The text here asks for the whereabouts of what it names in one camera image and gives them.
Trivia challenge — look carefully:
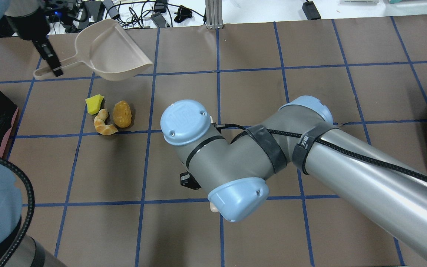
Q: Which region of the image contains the white brush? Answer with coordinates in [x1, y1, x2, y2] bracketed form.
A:
[207, 115, 219, 213]

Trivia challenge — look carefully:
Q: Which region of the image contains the aluminium frame post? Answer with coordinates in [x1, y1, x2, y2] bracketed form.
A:
[205, 0, 224, 29]

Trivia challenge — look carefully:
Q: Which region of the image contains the yellow sponge piece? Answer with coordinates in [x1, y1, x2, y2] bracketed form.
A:
[85, 94, 105, 115]

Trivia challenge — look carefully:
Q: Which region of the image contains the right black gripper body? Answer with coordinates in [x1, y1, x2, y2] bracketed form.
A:
[180, 172, 201, 190]

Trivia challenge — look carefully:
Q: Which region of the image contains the black power adapter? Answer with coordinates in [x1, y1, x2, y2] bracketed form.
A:
[302, 0, 321, 20]

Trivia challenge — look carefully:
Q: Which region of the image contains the toy croissant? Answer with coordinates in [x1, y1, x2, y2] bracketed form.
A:
[93, 109, 118, 135]

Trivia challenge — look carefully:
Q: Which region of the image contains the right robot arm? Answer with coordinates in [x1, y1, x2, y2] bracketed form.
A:
[160, 96, 427, 260]

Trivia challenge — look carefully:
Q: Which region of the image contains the white plastic dustpan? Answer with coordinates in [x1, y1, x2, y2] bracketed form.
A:
[33, 19, 153, 82]

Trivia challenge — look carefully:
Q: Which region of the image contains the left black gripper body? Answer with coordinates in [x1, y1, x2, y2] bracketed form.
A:
[5, 0, 50, 41]

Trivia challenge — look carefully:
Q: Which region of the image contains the toy bread roll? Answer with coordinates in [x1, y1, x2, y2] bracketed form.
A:
[112, 101, 132, 128]

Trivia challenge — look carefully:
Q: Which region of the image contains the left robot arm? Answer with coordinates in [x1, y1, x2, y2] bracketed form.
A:
[0, 0, 64, 267]

